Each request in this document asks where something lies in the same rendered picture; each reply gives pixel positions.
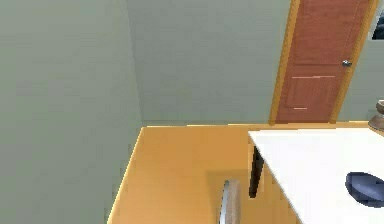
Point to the brown wooden room door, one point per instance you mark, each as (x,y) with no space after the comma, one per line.
(320,50)

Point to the silver door knob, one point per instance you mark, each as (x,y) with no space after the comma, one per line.
(346,63)

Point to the dark framed wall picture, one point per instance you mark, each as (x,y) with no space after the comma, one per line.
(378,25)

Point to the white table with black legs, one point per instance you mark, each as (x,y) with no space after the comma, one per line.
(316,166)

